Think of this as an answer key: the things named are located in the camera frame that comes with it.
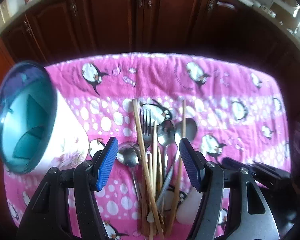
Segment large steel ladle spoon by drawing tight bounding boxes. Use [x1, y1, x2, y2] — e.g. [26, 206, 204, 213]
[116, 142, 142, 202]

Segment long wooden chopstick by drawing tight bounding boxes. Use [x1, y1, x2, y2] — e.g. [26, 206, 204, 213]
[132, 99, 165, 239]

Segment white utensil holder teal rim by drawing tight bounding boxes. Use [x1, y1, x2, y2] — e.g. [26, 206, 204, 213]
[0, 61, 89, 174]

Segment red-brown kitchen cabinets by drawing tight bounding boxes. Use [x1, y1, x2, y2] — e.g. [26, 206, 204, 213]
[0, 0, 300, 131]

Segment steel spoon right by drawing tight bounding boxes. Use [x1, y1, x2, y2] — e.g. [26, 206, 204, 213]
[154, 117, 199, 210]

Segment steel spoon middle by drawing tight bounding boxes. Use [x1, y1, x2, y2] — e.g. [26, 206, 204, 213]
[158, 120, 175, 178]

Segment white ceramic spoon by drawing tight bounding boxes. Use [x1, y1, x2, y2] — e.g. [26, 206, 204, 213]
[176, 187, 203, 225]

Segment short light wooden chopstick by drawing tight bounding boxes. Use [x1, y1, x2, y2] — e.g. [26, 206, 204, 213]
[152, 120, 158, 197]

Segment stainless steel fork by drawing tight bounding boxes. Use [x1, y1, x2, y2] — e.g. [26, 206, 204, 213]
[141, 108, 152, 150]

